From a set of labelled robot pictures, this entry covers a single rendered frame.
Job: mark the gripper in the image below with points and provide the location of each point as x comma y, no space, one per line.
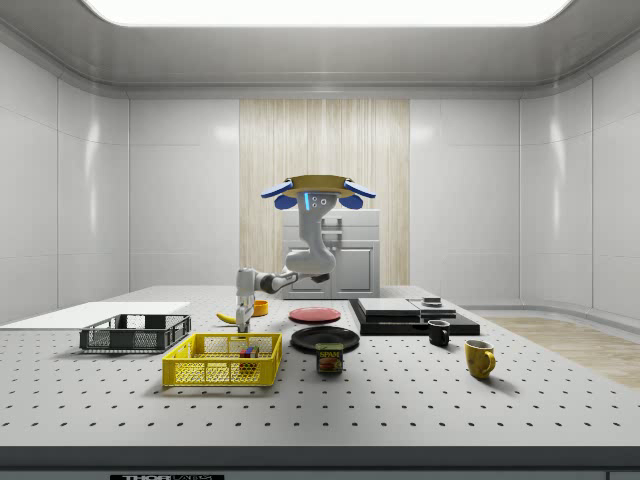
242,310

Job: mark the puzzle cube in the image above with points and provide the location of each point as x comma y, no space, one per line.
248,354

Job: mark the flat-sided can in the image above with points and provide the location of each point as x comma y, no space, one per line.
329,360

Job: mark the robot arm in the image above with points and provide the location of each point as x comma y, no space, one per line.
312,225

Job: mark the yellow bowl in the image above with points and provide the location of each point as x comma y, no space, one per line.
260,309

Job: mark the banana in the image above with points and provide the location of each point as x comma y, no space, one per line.
226,318

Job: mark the yellow basket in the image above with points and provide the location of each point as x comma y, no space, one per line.
200,358

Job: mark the red plate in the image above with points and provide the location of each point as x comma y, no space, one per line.
315,314

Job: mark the black plate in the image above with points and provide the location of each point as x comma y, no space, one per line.
320,336

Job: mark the dark grey basket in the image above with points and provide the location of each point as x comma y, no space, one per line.
125,331

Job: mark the white cabinet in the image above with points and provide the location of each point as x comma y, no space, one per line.
355,260

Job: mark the drone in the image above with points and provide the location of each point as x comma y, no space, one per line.
320,181

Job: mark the white board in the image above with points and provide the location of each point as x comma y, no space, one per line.
75,312

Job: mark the black mug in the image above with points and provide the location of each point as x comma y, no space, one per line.
439,334

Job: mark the yellow mug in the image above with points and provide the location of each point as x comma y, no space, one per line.
477,360

